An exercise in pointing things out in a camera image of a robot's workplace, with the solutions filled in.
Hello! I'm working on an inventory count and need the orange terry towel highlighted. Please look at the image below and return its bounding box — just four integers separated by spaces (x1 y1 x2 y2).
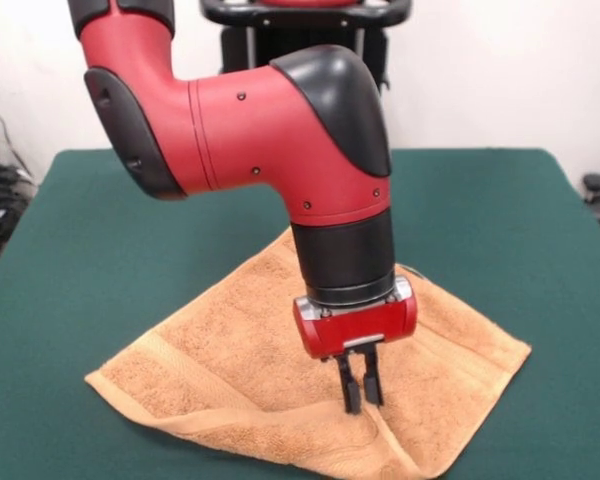
83 227 533 480

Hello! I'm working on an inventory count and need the grey cable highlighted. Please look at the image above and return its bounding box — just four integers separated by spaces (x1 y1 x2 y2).
0 92 35 182

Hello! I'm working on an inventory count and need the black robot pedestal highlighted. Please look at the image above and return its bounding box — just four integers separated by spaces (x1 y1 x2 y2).
197 0 414 71

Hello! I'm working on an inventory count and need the dark green table cloth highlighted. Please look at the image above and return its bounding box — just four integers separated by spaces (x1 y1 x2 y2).
0 147 600 480

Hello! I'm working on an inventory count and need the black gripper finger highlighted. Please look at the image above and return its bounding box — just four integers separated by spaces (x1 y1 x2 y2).
333 349 365 416
361 343 386 407

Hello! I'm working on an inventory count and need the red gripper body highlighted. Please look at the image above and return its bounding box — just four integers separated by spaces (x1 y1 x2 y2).
292 274 420 361

